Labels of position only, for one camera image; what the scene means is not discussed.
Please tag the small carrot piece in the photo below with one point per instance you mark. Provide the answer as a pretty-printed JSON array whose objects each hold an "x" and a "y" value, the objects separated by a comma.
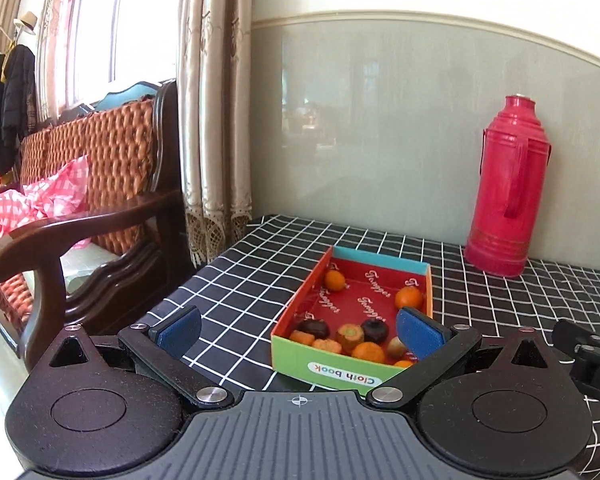
[
  {"x": 327, "y": 346},
  {"x": 301, "y": 337}
]

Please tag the tan longan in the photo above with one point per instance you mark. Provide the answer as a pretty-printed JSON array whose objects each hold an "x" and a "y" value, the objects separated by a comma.
[{"x": 396, "y": 346}]

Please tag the wooden sofa with woven cushions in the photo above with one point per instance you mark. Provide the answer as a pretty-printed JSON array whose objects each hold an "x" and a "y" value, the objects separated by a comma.
[{"x": 105, "y": 160}]

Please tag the black coat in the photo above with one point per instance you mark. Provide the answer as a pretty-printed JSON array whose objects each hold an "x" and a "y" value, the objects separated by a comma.
[{"x": 15, "y": 100}]

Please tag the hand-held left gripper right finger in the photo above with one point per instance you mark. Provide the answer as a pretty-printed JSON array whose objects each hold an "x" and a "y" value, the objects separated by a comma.
[{"x": 420, "y": 335}]

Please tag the dark brown water chestnut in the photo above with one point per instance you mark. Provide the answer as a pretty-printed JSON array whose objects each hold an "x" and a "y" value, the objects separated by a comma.
[
  {"x": 314, "y": 328},
  {"x": 375, "y": 330}
]

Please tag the thick carrot piece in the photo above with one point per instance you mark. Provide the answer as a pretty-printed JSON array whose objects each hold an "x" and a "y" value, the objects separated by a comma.
[{"x": 350, "y": 336}]

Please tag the yellow scarf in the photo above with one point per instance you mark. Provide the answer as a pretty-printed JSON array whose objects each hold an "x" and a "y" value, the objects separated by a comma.
[{"x": 5, "y": 67}]

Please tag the large smooth orange kumquat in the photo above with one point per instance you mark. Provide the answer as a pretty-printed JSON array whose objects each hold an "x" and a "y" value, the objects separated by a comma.
[{"x": 368, "y": 352}]

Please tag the beige lace-hem curtain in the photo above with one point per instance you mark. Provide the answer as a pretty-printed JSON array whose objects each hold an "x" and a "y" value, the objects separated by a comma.
[{"x": 215, "y": 110}]

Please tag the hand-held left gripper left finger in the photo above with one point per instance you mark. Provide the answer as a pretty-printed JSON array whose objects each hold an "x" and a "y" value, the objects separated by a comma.
[{"x": 180, "y": 332}]

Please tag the window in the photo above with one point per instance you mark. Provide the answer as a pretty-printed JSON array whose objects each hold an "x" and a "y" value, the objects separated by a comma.
[{"x": 130, "y": 20}]

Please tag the beige brimmed hat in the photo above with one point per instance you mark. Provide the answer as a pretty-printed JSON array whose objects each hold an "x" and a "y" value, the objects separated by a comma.
[{"x": 26, "y": 22}]

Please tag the pale green seat pad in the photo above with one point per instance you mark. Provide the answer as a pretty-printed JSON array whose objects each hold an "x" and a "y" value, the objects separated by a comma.
[{"x": 87, "y": 265}]

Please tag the red thermos flask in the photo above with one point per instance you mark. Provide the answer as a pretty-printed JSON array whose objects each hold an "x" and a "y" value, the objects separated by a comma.
[{"x": 500, "y": 210}]

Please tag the sheer embroidered curtain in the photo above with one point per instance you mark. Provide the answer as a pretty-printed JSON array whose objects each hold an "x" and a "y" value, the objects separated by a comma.
[{"x": 55, "y": 35}]

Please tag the small orange kumquat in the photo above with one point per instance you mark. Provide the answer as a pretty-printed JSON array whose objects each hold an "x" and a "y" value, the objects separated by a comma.
[
  {"x": 404, "y": 363},
  {"x": 409, "y": 298},
  {"x": 335, "y": 280}
]

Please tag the colourful cardboard box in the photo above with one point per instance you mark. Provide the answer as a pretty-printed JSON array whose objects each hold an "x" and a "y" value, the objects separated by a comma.
[{"x": 330, "y": 367}]

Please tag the black white-grid tablecloth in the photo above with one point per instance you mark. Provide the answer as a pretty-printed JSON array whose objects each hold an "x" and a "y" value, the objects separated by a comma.
[{"x": 260, "y": 270}]

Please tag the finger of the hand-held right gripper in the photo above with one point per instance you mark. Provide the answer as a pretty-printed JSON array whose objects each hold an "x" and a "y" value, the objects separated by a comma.
[{"x": 570, "y": 334}]

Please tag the pink checked cloth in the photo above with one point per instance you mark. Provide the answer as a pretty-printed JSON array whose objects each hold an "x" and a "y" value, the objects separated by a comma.
[{"x": 45, "y": 200}]

